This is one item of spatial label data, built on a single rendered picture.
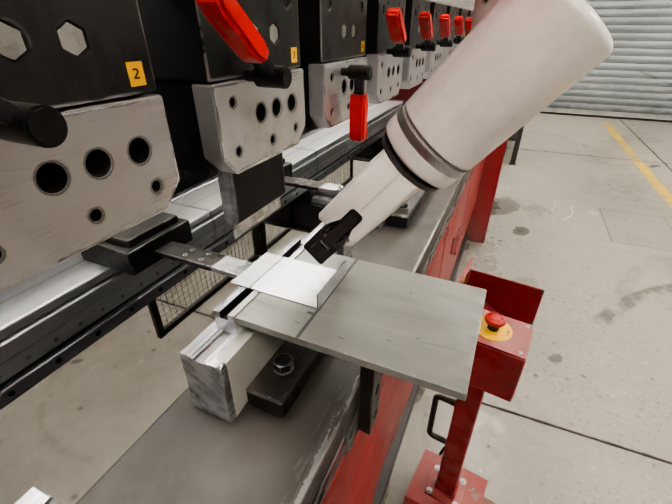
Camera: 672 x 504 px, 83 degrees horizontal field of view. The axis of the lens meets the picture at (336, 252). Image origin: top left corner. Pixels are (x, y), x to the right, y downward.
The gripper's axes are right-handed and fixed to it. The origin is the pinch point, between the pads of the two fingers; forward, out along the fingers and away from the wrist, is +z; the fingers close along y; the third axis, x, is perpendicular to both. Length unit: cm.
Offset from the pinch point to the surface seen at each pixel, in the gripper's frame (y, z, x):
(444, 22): -68, -17, -16
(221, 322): 9.4, 12.3, -1.9
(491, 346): -23.5, 7.3, 35.9
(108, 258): 6.8, 24.8, -20.0
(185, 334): -60, 150, -13
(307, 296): 2.6, 5.6, 3.3
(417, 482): -31, 63, 72
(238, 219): 5.4, 1.8, -8.7
